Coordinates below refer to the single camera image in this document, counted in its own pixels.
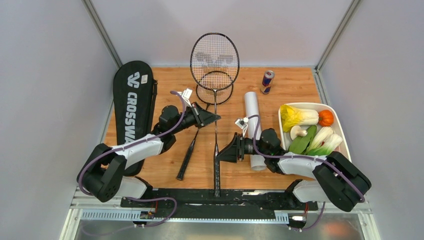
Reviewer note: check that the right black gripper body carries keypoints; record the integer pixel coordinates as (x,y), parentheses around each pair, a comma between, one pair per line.
(244,147)

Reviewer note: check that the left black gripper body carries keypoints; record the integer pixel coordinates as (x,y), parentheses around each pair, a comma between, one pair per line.
(191,117)

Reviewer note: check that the white shuttlecock tube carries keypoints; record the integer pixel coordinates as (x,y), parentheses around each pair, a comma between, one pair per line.
(252,108)

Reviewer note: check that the black badminton racket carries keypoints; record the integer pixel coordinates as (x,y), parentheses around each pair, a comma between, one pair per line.
(210,98)
(214,63)

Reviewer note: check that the black badminton racket front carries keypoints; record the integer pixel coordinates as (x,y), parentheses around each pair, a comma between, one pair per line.
(214,63)

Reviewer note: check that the black Crossway racket bag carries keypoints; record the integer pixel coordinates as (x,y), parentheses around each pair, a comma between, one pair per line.
(134,92)

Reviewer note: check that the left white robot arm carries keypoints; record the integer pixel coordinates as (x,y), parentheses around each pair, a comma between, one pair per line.
(103,174)

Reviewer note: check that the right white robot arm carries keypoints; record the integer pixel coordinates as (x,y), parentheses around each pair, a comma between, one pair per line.
(333,178)

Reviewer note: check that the beige mushroom toy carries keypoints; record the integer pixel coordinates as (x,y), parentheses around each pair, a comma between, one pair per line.
(297,131)

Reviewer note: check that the yellow napa cabbage toy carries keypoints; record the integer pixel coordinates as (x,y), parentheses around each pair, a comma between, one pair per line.
(293,116)

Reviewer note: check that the green leaf vegetable toy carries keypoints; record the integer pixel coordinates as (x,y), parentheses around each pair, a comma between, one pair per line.
(300,144)

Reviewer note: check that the red blue drink can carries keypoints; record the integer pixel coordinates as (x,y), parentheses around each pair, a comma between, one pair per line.
(266,83)

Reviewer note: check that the white green bok choy toy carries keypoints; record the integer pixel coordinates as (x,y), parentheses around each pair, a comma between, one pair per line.
(323,147)

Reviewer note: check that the small orange pumpkin toy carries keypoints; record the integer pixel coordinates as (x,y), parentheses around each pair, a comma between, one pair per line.
(325,118)

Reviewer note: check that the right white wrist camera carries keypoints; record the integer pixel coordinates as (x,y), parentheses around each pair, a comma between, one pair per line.
(242,123)

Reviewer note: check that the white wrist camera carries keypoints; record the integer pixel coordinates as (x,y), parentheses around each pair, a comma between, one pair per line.
(186,94)
(242,123)

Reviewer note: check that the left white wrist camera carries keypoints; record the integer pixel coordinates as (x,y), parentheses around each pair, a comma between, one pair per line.
(186,94)

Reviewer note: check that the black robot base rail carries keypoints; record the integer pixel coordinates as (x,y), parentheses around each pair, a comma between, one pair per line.
(232,205)

